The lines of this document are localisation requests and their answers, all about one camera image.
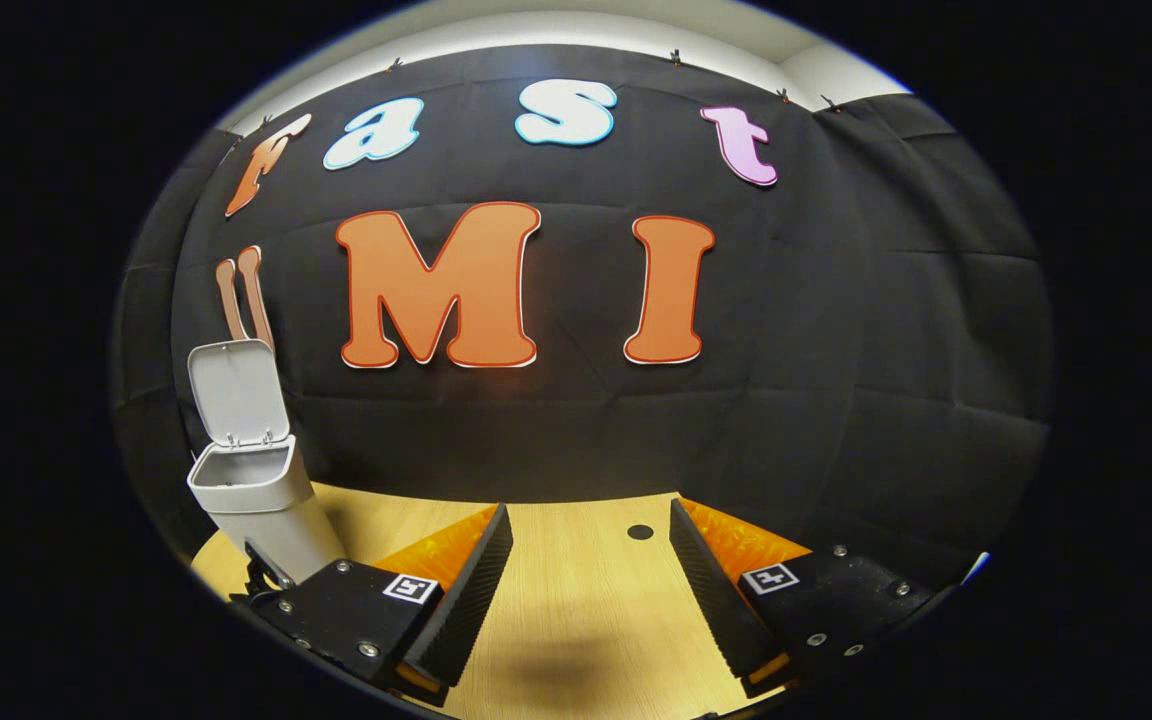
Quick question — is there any white desktop garbage bin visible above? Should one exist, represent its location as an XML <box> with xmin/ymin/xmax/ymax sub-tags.
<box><xmin>186</xmin><ymin>339</ymin><xmax>349</xmax><ymax>589</ymax></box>

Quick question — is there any wooden desktop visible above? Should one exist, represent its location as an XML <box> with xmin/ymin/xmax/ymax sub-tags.
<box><xmin>191</xmin><ymin>482</ymin><xmax>817</xmax><ymax>720</ymax></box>

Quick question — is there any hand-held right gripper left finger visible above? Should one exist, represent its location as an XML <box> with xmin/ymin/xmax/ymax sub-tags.
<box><xmin>254</xmin><ymin>503</ymin><xmax>515</xmax><ymax>708</ymax></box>

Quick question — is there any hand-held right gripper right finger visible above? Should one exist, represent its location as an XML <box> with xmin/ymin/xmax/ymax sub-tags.
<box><xmin>669</xmin><ymin>497</ymin><xmax>957</xmax><ymax>701</ymax></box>

